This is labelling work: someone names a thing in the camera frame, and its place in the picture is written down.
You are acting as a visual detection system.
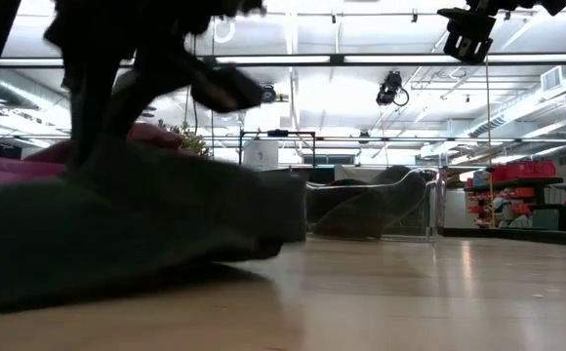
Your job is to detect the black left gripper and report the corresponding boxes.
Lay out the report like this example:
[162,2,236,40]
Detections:
[43,0,264,167]

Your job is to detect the maroon baseball cap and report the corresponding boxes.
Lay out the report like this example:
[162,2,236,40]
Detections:
[22,121,186,166]

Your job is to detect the green potted plant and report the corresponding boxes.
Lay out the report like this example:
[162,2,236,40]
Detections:
[158,120,214,158]

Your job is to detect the red cloth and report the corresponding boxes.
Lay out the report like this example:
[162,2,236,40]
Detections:
[0,153,69,187]

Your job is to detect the red storage bins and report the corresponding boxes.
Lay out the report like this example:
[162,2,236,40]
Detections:
[490,160,558,184]

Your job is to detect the black shelf table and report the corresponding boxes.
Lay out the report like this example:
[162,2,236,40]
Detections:
[463,176,566,230]

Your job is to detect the orange storage bins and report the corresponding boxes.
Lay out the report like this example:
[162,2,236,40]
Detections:
[467,187,538,215]

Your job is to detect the black horizontal rig bar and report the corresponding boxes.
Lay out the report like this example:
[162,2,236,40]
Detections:
[0,52,566,68]

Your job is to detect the dark gray box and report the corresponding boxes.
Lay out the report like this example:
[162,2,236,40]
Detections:
[531,203,566,232]

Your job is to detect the clear plastic bin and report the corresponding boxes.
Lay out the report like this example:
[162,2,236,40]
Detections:
[305,167,448,244]

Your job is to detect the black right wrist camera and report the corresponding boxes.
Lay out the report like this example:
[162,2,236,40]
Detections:
[436,7,497,65]

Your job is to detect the black hanging cable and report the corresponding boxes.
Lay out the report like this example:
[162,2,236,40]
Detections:
[210,19,216,160]

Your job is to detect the white hanging ring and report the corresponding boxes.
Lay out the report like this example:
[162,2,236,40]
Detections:
[212,18,236,44]

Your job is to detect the black camera with cable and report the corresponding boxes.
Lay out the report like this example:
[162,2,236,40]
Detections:
[375,70,410,107]

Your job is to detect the black metal frame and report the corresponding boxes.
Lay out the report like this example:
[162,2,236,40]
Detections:
[237,129,318,170]

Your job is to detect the black aluminium table frame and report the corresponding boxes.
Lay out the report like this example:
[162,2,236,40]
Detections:
[441,226,566,249]

